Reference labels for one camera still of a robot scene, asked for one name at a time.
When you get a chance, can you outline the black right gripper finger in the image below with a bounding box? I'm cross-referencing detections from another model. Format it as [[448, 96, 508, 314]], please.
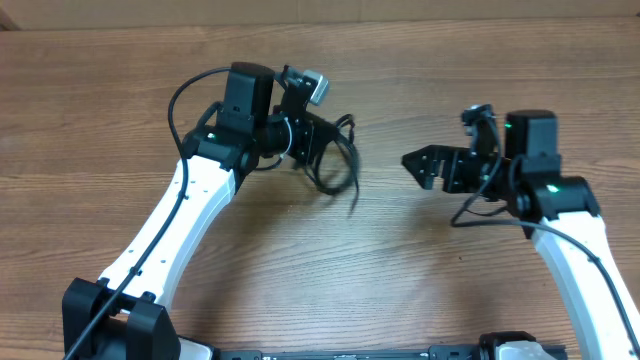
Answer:
[[401, 153, 441, 190], [409, 145, 450, 158]]

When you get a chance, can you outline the black USB-A cable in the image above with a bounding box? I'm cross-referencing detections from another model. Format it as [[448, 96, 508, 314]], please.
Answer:
[[302, 113, 362, 219]]

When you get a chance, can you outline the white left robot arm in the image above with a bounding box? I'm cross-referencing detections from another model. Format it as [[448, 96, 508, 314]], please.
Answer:
[[62, 62, 339, 360]]

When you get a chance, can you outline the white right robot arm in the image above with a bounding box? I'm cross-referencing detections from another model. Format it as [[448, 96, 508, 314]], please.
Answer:
[[401, 105, 639, 359]]

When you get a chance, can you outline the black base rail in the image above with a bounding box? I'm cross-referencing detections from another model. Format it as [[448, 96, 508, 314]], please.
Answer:
[[214, 344, 569, 360]]

